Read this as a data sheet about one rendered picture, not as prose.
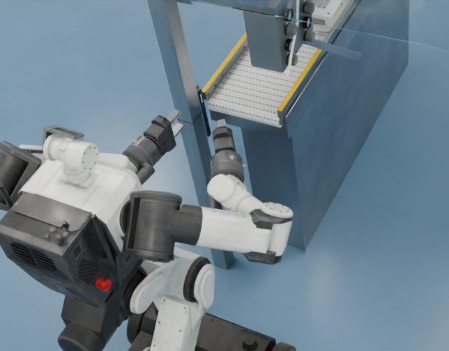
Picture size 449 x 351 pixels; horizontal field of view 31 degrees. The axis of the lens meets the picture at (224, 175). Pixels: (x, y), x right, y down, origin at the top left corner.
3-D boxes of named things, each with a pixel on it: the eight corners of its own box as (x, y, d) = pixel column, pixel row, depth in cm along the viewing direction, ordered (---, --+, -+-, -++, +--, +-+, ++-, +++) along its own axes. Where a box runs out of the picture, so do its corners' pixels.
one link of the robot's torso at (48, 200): (123, 343, 194) (82, 252, 168) (12, 298, 208) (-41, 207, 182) (184, 251, 210) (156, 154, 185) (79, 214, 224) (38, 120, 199)
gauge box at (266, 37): (283, 73, 236) (277, 17, 222) (251, 66, 241) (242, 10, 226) (314, 28, 249) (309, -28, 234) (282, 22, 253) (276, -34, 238)
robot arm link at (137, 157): (132, 166, 236) (107, 192, 230) (125, 140, 228) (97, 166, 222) (163, 181, 230) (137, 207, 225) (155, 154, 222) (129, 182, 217)
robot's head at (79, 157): (88, 184, 184) (77, 157, 178) (52, 173, 188) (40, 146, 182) (104, 165, 188) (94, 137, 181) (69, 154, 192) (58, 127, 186)
